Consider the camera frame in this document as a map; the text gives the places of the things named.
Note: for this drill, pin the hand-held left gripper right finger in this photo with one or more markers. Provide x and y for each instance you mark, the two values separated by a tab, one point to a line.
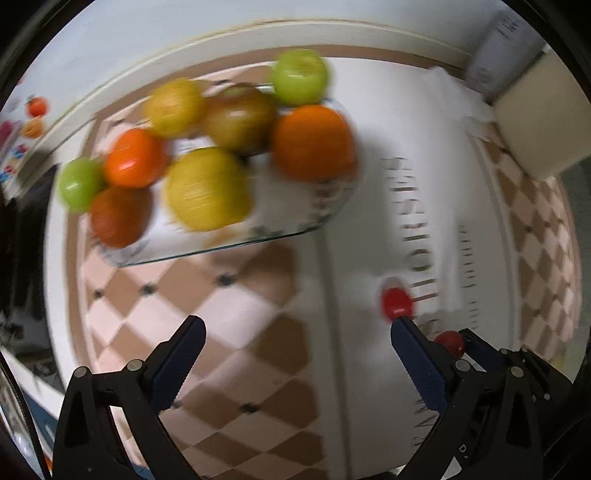
418	364

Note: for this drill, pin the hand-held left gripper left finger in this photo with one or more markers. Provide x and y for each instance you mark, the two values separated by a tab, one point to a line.
178	364

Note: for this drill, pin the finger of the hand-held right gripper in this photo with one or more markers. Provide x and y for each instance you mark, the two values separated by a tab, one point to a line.
485	350

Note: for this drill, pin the red cherry tomato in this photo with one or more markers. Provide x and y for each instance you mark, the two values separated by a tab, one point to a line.
450	344
396	302

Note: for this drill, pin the reddish brown apple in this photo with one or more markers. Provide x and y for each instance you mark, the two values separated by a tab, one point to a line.
121	216

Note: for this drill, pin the yellow lemon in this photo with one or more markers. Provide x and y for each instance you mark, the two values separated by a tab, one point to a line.
207	189
174	107

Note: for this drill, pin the oval floral print plate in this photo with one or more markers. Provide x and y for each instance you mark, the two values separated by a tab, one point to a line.
286	203

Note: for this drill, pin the green apple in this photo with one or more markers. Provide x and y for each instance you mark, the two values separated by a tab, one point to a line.
300	76
79	183

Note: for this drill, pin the orange tangerine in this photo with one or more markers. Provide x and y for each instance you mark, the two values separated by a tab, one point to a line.
314	142
135	158

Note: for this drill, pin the greenish brown apple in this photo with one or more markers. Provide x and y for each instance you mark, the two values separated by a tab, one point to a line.
240	119

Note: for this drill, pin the checkered printed table mat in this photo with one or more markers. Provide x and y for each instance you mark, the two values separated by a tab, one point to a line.
258	323

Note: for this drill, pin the beige utensil holder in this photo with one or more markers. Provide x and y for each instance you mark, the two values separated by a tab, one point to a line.
542	124

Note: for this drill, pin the white crumpled tissue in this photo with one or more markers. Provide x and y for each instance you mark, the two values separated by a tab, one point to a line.
457	99

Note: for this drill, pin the grey gas canister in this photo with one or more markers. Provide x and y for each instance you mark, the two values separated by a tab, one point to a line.
503	46

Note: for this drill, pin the colourful wall sticker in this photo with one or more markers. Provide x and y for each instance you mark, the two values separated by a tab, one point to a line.
27	134

